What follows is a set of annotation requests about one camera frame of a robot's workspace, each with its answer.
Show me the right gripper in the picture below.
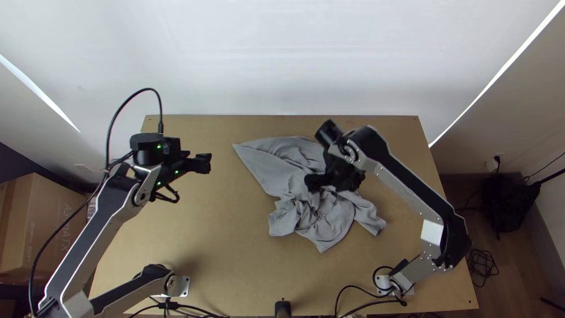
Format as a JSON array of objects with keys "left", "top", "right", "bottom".
[{"left": 304, "top": 152, "right": 367, "bottom": 194}]

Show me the grey t-shirt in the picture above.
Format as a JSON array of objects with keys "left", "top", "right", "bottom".
[{"left": 232, "top": 135, "right": 387, "bottom": 254}]

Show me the cardboard box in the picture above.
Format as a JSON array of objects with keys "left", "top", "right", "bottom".
[{"left": 0, "top": 172, "right": 90, "bottom": 276}]

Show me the black bag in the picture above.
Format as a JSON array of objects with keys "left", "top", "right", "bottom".
[{"left": 480, "top": 174, "right": 542, "bottom": 236}]

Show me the black cable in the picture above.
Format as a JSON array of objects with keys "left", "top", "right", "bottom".
[
  {"left": 466, "top": 249, "right": 500, "bottom": 289},
  {"left": 127, "top": 296, "right": 230, "bottom": 318},
  {"left": 28, "top": 87, "right": 165, "bottom": 317},
  {"left": 334, "top": 264, "right": 408, "bottom": 318}
]

